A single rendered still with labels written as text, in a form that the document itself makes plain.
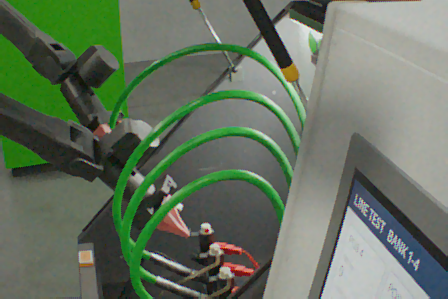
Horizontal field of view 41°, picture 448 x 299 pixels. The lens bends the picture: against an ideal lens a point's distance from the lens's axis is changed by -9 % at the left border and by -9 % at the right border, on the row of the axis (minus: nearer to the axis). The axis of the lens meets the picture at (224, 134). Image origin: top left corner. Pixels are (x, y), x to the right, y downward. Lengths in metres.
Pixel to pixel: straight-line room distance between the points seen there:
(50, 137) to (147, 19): 6.52
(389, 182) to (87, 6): 3.84
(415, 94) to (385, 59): 0.07
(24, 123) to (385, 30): 0.63
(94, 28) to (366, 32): 3.75
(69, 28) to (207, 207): 2.94
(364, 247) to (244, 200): 0.96
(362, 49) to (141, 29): 6.96
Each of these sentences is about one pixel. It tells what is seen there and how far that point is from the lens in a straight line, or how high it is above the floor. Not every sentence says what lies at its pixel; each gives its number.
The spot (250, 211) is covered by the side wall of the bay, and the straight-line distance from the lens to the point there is 1.53.
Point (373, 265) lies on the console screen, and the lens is 0.55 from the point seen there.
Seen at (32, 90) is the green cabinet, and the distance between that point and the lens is 4.38.
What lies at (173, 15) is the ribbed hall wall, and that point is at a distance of 7.54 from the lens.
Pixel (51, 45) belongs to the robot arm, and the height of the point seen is 1.42.
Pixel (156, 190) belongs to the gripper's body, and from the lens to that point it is 1.13.
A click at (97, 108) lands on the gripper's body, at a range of 1.25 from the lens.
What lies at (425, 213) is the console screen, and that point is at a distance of 0.49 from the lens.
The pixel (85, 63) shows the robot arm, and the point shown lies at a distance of 1.26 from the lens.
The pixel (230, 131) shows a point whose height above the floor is 1.34.
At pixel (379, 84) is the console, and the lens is 0.58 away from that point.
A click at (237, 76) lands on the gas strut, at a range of 1.41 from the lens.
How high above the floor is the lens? 1.65
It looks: 19 degrees down
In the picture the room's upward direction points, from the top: 4 degrees counter-clockwise
